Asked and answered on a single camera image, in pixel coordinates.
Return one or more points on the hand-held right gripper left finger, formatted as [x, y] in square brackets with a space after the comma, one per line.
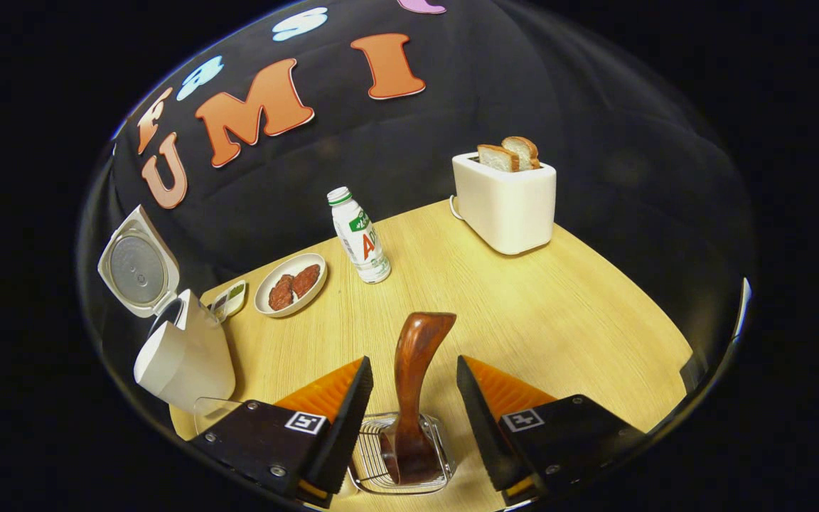
[342, 434]

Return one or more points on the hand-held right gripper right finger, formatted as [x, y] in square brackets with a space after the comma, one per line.
[484, 427]

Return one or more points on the brown wooden spoon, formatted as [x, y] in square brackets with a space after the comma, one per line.
[413, 370]

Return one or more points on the brown meat patty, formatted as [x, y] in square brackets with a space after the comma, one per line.
[281, 293]
[306, 280]

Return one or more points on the small white dish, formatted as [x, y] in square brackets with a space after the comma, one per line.
[232, 299]

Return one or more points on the white oval plate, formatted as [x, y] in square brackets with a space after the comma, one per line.
[296, 260]

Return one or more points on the white drink bottle green cap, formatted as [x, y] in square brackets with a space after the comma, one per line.
[363, 242]

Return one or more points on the white toaster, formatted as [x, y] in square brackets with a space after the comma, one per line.
[509, 206]

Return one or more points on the rounded bread slice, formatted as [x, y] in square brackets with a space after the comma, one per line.
[527, 151]

